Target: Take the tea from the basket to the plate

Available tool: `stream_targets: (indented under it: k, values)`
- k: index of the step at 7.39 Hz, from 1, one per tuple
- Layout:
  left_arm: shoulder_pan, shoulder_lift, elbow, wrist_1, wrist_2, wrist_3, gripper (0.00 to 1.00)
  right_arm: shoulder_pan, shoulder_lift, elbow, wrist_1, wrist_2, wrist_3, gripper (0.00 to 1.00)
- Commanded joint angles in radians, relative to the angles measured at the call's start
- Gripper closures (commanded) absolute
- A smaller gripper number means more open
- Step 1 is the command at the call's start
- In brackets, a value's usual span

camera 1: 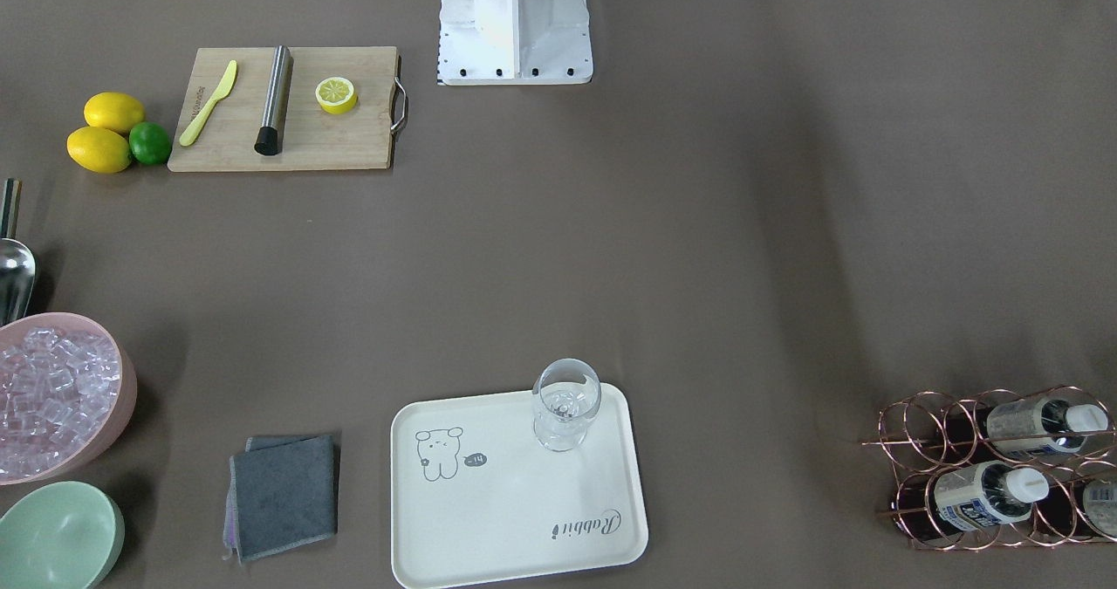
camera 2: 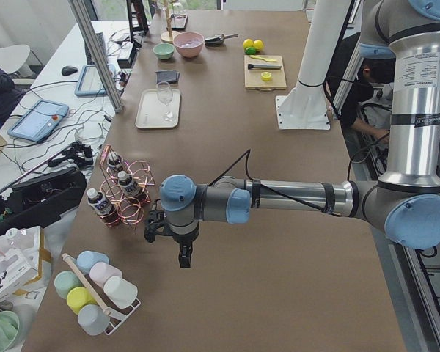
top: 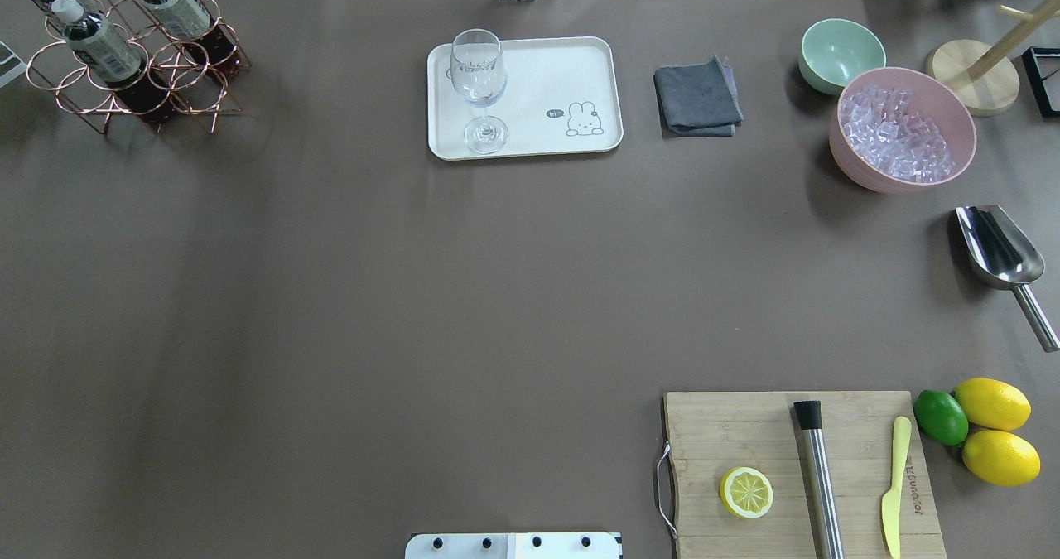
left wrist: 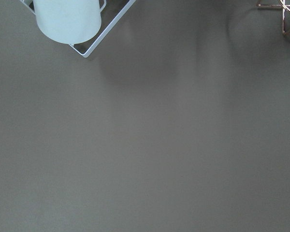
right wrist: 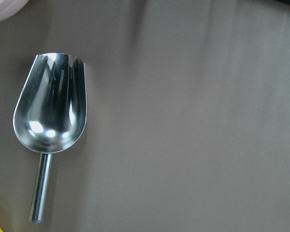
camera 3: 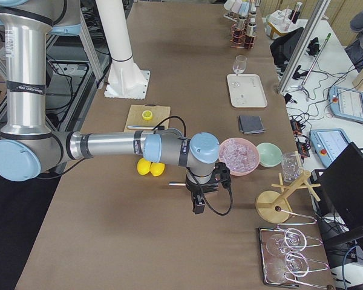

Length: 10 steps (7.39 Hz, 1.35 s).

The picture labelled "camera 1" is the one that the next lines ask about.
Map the copper wire bottle basket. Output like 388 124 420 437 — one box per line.
868 384 1114 552

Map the tea bottle moved to tray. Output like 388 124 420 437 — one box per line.
1075 479 1116 538

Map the tea bottle far corner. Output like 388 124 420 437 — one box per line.
983 397 1109 459

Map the clear wine glass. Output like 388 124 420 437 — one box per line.
531 358 603 452

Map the cream rabbit tray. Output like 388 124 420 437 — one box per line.
390 384 649 588

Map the half lemon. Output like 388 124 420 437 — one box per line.
314 76 359 115

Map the bamboo cutting board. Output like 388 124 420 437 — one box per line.
168 45 407 173

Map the steel muddler black tip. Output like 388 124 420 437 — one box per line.
254 45 294 156

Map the grey folded cloth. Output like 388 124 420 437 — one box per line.
223 435 338 564

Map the yellow plastic knife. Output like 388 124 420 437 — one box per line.
179 60 238 148

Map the green lime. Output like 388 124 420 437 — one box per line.
128 121 172 165

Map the whole yellow lemon upper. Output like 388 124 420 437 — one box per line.
83 92 147 136

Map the whole yellow lemon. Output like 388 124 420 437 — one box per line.
66 127 133 173
83 92 147 136

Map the whole yellow lemon lower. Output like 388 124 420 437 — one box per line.
66 127 133 173

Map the metal ice scoop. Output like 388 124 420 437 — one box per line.
1 178 38 326

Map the green bowl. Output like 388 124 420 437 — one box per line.
1 481 125 588

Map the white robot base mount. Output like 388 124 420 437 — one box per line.
436 0 594 86

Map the tea bottle by handle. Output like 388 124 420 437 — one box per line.
890 460 1051 543

